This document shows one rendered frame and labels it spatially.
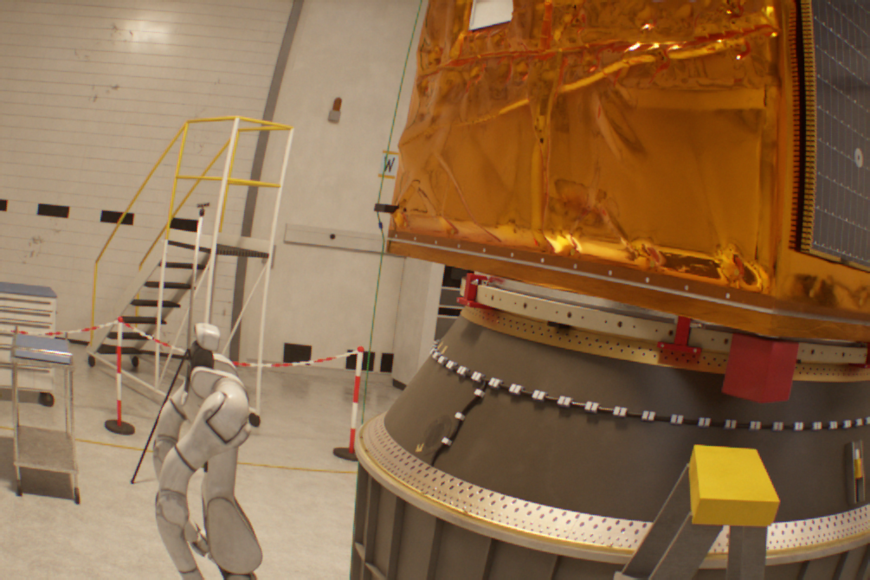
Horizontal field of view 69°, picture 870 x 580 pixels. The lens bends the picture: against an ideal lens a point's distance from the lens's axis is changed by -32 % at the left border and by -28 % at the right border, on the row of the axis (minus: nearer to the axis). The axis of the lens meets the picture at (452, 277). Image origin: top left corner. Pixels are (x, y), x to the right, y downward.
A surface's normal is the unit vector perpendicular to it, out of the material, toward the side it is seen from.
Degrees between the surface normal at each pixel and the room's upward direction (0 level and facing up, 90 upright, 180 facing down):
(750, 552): 87
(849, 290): 90
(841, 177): 90
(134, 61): 90
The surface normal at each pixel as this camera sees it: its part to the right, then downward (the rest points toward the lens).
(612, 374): -0.42, -0.50
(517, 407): -0.58, -0.53
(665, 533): -0.26, 0.07
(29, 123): 0.49, 0.11
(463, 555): -0.69, -0.07
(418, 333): -0.86, -0.10
